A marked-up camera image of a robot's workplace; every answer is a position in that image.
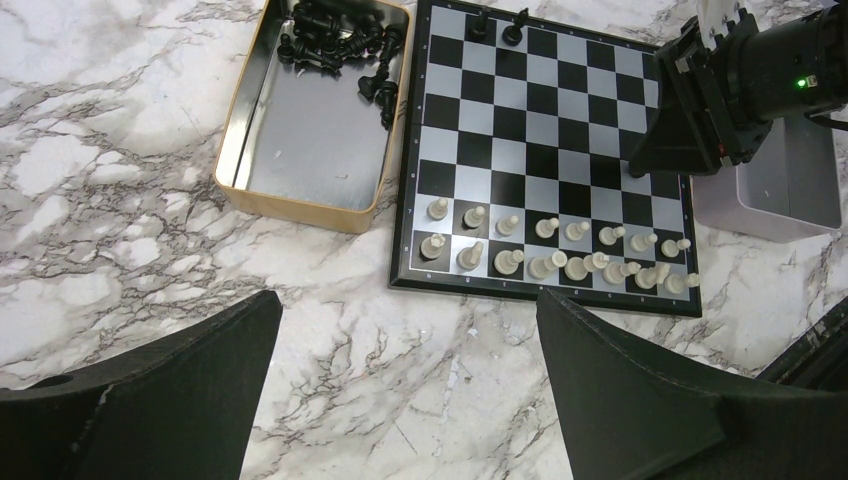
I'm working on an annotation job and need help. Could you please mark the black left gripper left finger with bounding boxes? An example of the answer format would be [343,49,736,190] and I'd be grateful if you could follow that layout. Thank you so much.
[1,290,283,479]

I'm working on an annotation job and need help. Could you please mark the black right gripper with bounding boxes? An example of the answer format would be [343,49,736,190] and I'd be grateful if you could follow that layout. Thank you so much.
[629,9,772,177]

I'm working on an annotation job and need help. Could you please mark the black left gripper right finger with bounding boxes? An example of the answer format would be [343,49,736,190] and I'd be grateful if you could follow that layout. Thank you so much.
[536,291,847,479]

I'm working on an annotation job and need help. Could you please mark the black chess piece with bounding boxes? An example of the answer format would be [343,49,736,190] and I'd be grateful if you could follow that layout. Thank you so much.
[501,8,529,46]
[466,10,489,42]

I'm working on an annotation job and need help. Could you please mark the white chess pawn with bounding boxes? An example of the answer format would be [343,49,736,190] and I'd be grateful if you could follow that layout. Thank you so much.
[495,215,521,236]
[426,197,449,221]
[564,221,591,242]
[535,217,560,239]
[630,233,658,253]
[463,205,487,229]
[661,238,692,258]
[598,226,626,246]

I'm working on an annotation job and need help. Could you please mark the white chess knight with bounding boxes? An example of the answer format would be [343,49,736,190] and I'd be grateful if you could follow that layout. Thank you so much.
[634,262,671,290]
[456,241,484,271]

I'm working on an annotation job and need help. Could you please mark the white chess rook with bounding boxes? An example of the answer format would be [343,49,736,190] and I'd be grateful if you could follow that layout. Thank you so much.
[419,233,446,260]
[663,273,700,295]

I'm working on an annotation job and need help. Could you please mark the white chess bishop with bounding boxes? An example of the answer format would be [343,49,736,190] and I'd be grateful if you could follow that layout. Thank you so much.
[493,249,525,276]
[602,262,642,285]

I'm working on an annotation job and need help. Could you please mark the pile of black chess pieces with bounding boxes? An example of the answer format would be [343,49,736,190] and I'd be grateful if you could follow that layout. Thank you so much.
[276,1,407,130]

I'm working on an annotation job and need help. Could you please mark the silver metal tin lid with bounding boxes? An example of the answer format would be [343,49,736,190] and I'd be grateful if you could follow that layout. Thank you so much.
[692,116,843,243]

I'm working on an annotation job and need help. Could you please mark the black and white chessboard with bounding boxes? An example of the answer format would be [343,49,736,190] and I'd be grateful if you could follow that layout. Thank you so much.
[390,1,702,317]

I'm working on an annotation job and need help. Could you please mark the yellow metal tin box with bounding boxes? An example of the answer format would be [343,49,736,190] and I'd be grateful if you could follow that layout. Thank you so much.
[213,1,414,234]

